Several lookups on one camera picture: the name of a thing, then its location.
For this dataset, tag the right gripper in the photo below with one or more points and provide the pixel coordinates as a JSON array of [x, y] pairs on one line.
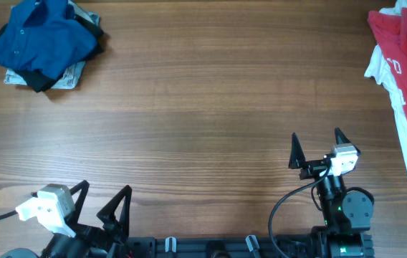
[[316, 168]]

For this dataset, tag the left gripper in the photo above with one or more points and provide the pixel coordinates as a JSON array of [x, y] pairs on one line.
[[94, 231]]

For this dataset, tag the blue t-shirt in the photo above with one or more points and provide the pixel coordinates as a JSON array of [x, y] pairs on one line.
[[41, 36]]

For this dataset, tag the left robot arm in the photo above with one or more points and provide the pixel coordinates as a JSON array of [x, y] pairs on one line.
[[72, 247]]

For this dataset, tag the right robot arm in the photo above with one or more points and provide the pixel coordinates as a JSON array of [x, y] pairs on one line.
[[346, 211]]

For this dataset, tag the white t-shirt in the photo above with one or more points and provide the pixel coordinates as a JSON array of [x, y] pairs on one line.
[[380, 71]]

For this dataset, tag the folded grey patterned cloth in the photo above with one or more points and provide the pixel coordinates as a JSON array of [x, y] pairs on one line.
[[69, 77]]

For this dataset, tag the folded black garment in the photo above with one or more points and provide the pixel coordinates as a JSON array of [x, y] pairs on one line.
[[38, 80]]

